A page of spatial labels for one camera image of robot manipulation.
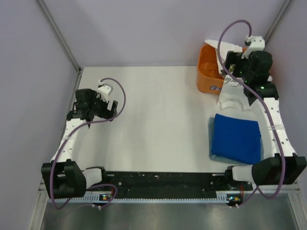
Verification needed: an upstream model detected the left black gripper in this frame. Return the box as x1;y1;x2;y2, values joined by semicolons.
88;90;117;121

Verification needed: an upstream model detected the white floral t shirt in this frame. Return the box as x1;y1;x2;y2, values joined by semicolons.
199;39;251;111

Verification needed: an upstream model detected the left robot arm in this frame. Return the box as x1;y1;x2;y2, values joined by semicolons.
41;84;118;199

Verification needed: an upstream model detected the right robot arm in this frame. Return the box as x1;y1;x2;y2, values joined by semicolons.
218;50;307;190

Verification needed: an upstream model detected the orange plastic basket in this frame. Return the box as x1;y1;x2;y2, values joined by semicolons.
196;44;248;95

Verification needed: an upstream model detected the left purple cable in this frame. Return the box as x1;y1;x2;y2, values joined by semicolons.
49;77;127;210

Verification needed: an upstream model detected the purple cable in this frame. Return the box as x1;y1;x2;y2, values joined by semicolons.
217;19;286;208
49;77;127;210

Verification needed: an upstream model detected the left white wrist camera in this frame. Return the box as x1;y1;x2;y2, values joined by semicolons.
97;80;113;102

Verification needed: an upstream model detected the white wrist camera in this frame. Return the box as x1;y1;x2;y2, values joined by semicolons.
241;35;265;59
97;80;113;102

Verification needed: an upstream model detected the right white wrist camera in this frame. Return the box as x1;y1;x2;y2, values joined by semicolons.
241;35;265;59

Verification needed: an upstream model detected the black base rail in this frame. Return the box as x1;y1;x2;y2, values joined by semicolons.
101;171;253;199

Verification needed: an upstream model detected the right aluminium corner post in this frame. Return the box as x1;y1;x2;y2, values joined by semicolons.
264;0;294;45

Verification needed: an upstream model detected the aluminium corner post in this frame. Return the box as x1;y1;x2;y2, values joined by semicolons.
35;0;82;74
264;0;294;45

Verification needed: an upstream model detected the left aluminium corner post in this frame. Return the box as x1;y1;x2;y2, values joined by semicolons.
35;0;82;74

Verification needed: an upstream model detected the white slotted cable duct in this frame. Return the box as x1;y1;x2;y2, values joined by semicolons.
48;193;243;204

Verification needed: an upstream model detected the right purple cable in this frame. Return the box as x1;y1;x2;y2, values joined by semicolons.
217;19;286;208

